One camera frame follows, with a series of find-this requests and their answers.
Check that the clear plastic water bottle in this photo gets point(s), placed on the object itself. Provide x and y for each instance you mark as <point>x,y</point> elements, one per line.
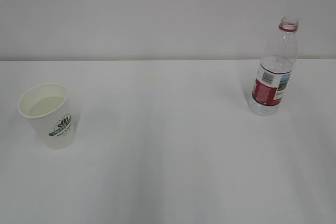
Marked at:
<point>276,64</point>

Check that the white paper coffee cup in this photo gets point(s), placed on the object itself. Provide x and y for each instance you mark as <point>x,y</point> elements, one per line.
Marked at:
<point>46,109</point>

